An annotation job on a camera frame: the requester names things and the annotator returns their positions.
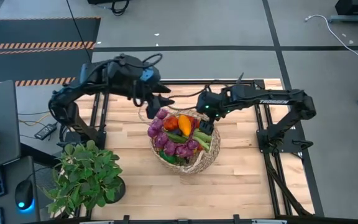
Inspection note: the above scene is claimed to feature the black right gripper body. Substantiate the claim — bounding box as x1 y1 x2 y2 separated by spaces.
197 88 232 121

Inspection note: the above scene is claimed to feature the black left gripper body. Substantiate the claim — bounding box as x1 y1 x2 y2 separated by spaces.
113 55 161 100

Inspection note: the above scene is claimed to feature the green celery bunch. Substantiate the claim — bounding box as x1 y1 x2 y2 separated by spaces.
192 129 213 152

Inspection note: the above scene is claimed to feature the woven straw basket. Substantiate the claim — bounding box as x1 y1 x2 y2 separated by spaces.
137 107 222 175

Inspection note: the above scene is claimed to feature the purple grape string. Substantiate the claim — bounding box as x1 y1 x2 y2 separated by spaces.
147 108 200 159

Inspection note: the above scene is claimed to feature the black plant pot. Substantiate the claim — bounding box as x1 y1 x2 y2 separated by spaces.
112 177 126 205

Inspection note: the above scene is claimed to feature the black hazard-striped floor mat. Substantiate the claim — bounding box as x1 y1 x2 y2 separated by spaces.
0 16 101 88

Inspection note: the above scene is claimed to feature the green leafy plant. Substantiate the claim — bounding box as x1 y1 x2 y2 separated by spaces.
44 139 124 217

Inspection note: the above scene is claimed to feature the black power adapter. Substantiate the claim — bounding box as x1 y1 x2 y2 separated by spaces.
34 123 58 141

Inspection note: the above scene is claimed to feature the dark grey desk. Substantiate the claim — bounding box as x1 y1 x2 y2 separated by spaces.
0 80 42 224

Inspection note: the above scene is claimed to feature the black computer mouse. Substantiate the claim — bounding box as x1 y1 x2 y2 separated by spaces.
14 179 34 211

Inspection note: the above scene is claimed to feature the grey metal desk leg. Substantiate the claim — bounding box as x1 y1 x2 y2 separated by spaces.
328 0 358 23

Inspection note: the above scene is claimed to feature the black box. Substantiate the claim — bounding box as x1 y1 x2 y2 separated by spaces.
335 0 358 16

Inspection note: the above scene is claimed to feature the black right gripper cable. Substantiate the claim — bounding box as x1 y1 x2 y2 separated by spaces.
166 81 239 111

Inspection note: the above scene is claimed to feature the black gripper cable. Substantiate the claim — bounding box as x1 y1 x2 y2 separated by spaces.
140 52 164 68
166 81 239 111

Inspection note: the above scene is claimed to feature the black aluminium table frame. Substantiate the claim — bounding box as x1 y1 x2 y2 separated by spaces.
79 72 323 224

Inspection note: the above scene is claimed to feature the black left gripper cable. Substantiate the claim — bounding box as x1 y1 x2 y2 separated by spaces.
140 52 164 68

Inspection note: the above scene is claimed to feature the thin black taut cable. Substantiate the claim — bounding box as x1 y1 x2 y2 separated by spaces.
65 0 93 63

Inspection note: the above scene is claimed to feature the black cable loop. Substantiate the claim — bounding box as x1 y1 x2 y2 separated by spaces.
110 0 131 17

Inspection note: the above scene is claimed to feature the black cable conduit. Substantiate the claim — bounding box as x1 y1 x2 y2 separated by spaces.
263 151 313 217

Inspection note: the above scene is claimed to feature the white power cable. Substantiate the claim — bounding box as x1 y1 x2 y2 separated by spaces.
305 14 358 71

